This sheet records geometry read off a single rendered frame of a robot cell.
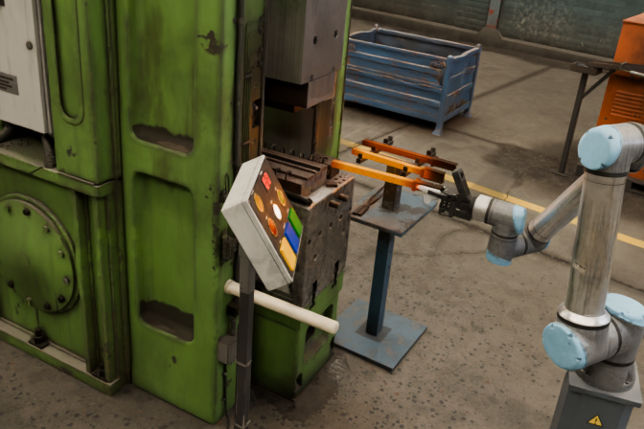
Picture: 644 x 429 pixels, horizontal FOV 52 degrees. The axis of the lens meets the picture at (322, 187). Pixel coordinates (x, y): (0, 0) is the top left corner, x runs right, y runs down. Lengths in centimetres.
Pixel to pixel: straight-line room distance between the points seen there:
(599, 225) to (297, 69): 105
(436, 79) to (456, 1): 458
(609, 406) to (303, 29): 155
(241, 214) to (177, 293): 91
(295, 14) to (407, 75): 402
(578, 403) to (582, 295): 44
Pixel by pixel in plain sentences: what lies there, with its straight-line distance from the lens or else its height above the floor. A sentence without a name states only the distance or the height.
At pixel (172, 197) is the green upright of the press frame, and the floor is 91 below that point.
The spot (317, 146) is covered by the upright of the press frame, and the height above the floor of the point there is 98.
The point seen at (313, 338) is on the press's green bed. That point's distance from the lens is 300.
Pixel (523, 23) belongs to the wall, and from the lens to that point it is 1013.
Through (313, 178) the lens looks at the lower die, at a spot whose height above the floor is 97.
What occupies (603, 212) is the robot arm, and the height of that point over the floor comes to 122.
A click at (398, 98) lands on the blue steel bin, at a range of 627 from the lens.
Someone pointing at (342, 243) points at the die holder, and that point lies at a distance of 280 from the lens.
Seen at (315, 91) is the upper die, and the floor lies 132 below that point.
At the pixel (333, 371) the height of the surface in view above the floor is 0.
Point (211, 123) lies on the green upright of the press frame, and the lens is 217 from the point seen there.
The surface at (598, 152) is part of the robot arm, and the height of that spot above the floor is 138.
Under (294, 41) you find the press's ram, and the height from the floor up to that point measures 151.
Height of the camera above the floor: 198
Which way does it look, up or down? 24 degrees down
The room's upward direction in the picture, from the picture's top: 5 degrees clockwise
